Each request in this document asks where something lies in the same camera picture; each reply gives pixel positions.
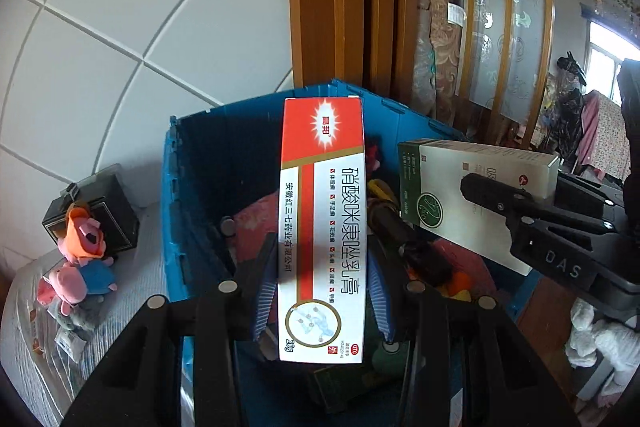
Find pink pig plush blue dress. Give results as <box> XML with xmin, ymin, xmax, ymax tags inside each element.
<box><xmin>36</xmin><ymin>259</ymin><xmax>118</xmax><ymax>315</ymax></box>

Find yellow and black toy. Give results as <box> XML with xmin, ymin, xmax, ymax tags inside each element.
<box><xmin>367</xmin><ymin>178</ymin><xmax>402</xmax><ymax>219</ymax></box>

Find grey plush toy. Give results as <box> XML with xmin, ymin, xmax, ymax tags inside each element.
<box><xmin>50</xmin><ymin>294</ymin><xmax>111</xmax><ymax>340</ymax></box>

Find frosted glass sliding door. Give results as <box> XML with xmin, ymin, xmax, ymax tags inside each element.
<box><xmin>430</xmin><ymin>0</ymin><xmax>557</xmax><ymax>130</ymax></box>

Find red and white medicine box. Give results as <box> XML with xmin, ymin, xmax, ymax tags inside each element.
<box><xmin>275</xmin><ymin>96</ymin><xmax>369</xmax><ymax>364</ymax></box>

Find black box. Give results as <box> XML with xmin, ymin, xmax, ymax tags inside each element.
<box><xmin>41</xmin><ymin>164</ymin><xmax>141</xmax><ymax>255</ymax></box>

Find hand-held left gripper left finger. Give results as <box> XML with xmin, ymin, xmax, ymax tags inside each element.
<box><xmin>60</xmin><ymin>232</ymin><xmax>279</xmax><ymax>427</ymax></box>

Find rolled carpet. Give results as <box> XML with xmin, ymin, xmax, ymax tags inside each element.
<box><xmin>409</xmin><ymin>0</ymin><xmax>470</xmax><ymax>125</ymax></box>

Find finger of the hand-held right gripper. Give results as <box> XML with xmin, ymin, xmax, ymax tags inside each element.
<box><xmin>459</xmin><ymin>172</ymin><xmax>627</xmax><ymax>234</ymax></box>
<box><xmin>554</xmin><ymin>171</ymin><xmax>627</xmax><ymax>208</ymax></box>

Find white plush toy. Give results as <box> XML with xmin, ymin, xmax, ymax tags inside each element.
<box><xmin>565</xmin><ymin>297</ymin><xmax>640</xmax><ymax>410</ymax></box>

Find dark hanging clothes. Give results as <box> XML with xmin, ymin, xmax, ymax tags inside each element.
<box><xmin>547</xmin><ymin>52</ymin><xmax>587</xmax><ymax>170</ymax></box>

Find pink floral cloth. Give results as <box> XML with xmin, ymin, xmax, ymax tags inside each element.
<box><xmin>579</xmin><ymin>91</ymin><xmax>632</xmax><ymax>180</ymax></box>

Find window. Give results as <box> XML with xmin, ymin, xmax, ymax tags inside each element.
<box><xmin>581</xmin><ymin>4</ymin><xmax>640</xmax><ymax>64</ymax></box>

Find pink pig plush orange dress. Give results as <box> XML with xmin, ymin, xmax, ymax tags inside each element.
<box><xmin>56</xmin><ymin>202</ymin><xmax>115</xmax><ymax>269</ymax></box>

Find orange plush toy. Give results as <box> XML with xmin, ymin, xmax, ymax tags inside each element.
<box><xmin>434</xmin><ymin>271</ymin><xmax>474</xmax><ymax>304</ymax></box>

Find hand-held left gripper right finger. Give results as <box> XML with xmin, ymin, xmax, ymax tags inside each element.
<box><xmin>367</xmin><ymin>257</ymin><xmax>587</xmax><ymax>427</ymax></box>

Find black cylindrical object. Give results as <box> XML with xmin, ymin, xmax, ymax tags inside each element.
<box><xmin>372</xmin><ymin>202</ymin><xmax>453</xmax><ymax>289</ymax></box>

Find blue plastic crate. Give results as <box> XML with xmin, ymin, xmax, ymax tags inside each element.
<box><xmin>160</xmin><ymin>79</ymin><xmax>543</xmax><ymax>427</ymax></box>

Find white and green carton box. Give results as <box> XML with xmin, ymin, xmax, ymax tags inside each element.
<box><xmin>397</xmin><ymin>139</ymin><xmax>561</xmax><ymax>278</ymax></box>

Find dark green box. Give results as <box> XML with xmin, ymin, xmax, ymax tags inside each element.
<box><xmin>307</xmin><ymin>364</ymin><xmax>382</xmax><ymax>414</ymax></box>

